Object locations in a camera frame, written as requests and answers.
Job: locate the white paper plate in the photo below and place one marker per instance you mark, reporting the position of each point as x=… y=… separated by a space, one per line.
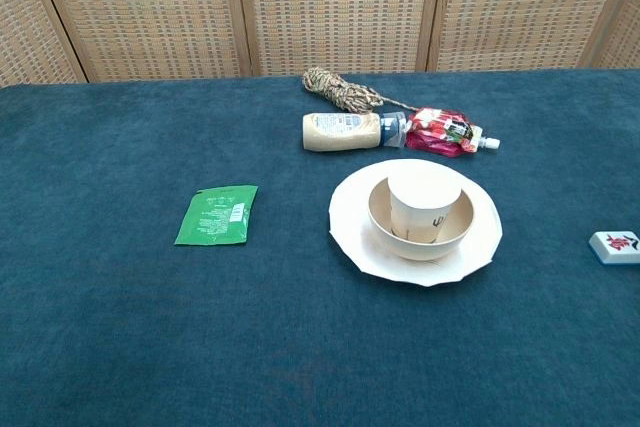
x=350 y=227

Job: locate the white paper cup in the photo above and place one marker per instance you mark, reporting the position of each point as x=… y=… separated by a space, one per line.
x=425 y=202

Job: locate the beige squeeze sauce bottle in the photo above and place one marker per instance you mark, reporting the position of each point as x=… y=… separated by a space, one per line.
x=340 y=132

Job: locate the red spouted drink pouch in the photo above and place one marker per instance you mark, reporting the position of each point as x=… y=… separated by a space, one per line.
x=440 y=137

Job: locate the green foil sachet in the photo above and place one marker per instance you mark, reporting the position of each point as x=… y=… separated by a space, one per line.
x=216 y=215

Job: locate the beige bowl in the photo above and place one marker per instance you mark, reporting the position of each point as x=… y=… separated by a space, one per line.
x=450 y=239

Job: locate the woven folding screen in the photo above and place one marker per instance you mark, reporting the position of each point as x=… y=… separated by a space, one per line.
x=150 y=7

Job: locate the mahjong tile with red character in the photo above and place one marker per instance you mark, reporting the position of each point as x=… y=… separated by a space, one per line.
x=616 y=247

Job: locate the blue table cloth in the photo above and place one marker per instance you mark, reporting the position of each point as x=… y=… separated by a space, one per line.
x=150 y=322

